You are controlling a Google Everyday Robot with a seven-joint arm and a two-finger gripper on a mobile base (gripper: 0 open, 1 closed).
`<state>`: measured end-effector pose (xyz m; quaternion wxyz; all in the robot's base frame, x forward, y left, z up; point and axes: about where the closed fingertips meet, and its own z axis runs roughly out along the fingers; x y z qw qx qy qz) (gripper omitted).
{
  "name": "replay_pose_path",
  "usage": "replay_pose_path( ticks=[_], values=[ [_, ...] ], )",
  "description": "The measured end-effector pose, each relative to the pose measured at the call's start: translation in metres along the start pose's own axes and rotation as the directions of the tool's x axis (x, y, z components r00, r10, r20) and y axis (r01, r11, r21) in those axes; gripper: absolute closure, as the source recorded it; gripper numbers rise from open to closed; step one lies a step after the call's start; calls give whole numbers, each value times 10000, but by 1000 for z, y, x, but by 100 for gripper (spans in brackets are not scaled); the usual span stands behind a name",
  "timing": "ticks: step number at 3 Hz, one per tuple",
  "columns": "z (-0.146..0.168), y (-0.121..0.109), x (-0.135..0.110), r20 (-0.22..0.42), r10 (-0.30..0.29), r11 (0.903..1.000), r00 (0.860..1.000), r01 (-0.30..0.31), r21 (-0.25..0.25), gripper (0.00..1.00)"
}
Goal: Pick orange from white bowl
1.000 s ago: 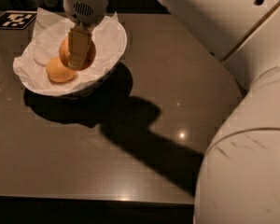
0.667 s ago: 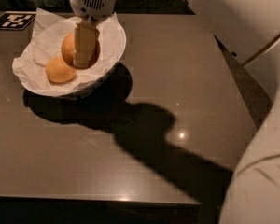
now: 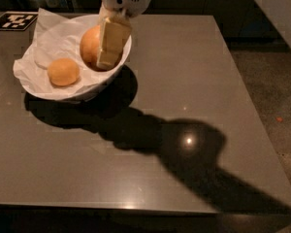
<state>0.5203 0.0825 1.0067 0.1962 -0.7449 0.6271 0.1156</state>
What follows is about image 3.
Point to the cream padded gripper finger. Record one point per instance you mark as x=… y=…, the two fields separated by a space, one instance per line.
x=106 y=15
x=114 y=34

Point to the orange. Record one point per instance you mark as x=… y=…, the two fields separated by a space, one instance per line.
x=89 y=45
x=63 y=72

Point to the white bowl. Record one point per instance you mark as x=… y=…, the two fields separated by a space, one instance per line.
x=116 y=72

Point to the white paper liner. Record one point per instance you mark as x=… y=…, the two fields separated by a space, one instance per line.
x=58 y=39

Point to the black white marker tag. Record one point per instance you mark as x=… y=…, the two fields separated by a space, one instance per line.
x=16 y=21

